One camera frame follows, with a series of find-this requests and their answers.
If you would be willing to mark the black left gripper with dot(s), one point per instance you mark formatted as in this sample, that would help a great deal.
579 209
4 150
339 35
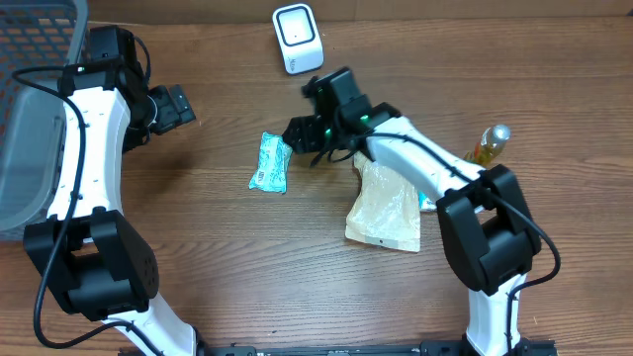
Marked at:
173 115

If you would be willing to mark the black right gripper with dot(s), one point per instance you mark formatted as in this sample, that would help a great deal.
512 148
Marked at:
301 134

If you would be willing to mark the green wet wipes pack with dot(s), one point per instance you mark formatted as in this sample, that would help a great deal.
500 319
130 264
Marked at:
273 163

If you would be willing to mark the brown Pantree snack pouch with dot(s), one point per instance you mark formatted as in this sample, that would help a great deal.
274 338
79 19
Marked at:
386 211

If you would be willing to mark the small green sachet pack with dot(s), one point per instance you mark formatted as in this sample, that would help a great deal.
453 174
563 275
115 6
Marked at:
425 204

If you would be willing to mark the yellow oil glass bottle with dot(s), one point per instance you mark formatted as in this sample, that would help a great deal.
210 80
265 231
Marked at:
491 145

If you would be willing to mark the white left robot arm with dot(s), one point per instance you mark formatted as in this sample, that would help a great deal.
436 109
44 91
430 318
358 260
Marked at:
91 259

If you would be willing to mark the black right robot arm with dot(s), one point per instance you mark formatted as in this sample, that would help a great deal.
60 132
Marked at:
488 234

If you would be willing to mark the white barcode scanner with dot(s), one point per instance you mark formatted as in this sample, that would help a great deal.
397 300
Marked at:
298 38

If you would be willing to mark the grey plastic basket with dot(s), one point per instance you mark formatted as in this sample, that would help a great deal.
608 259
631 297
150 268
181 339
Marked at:
33 34

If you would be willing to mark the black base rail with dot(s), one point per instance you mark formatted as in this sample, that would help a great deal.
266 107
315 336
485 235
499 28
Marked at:
346 350

